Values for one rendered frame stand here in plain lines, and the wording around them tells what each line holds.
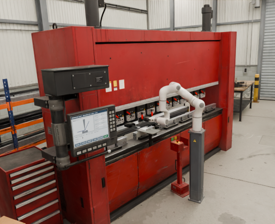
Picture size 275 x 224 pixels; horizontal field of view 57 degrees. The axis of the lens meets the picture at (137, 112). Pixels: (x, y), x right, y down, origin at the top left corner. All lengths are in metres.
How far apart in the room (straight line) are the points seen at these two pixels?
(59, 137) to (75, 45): 0.87
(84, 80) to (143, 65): 1.44
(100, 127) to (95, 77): 0.43
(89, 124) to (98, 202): 1.13
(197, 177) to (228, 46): 2.56
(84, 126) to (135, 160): 1.41
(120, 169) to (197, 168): 1.02
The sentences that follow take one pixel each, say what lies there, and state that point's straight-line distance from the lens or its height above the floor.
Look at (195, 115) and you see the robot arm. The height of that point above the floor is 1.22.
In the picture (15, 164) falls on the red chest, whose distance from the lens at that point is 2.94.
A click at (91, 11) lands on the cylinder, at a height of 2.49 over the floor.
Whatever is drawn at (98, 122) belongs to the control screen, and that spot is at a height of 1.48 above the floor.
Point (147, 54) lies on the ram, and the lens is 3.44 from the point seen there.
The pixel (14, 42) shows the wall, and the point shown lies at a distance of 7.15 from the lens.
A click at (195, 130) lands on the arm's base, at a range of 3.36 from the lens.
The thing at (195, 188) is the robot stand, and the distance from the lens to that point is 3.68.
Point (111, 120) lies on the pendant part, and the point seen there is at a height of 1.47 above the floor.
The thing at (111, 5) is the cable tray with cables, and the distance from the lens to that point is 10.00.
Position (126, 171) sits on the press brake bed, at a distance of 3.30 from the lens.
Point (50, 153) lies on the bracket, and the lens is 2.41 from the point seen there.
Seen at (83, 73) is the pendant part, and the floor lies 1.90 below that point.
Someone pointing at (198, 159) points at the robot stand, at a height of 0.63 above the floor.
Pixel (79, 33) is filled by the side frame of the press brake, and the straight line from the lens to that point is 2.53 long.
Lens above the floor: 2.07
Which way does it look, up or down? 14 degrees down
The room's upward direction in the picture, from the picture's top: 3 degrees counter-clockwise
